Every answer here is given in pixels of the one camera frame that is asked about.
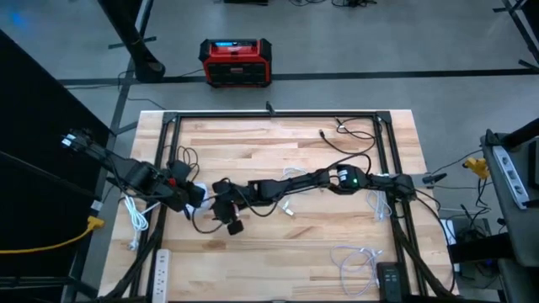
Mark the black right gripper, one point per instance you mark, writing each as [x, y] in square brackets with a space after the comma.
[225, 208]

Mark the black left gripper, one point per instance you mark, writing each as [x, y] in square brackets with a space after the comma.
[181, 195]

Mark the white USB charging hub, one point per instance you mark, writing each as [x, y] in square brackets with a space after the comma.
[206, 191]

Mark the black Addtam power cube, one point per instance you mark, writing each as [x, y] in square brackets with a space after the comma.
[389, 280]

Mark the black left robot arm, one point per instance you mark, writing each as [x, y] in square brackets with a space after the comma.
[139, 177]

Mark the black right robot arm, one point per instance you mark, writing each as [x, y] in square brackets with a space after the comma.
[295, 183]

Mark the white power strip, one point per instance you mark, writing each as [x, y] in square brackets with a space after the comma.
[162, 273]

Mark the small black clamp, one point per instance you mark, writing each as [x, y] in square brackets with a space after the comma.
[269, 108]

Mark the red portable power station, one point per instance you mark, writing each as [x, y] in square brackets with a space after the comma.
[236, 63]

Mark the black curtain partition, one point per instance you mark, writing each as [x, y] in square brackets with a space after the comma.
[33, 126]

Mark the yellow plug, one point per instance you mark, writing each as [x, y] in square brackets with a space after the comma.
[478, 166]

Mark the black equipment box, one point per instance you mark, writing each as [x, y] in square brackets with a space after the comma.
[480, 250]

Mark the grey power strip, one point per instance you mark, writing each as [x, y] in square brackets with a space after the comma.
[509, 174]

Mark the grey cart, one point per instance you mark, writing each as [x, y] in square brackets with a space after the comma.
[518, 227]

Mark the black stand legs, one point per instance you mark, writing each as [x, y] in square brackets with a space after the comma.
[520, 25]

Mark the black metal rig frame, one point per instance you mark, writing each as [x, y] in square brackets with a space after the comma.
[273, 114]

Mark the black stand post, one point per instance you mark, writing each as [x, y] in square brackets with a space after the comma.
[145, 67]

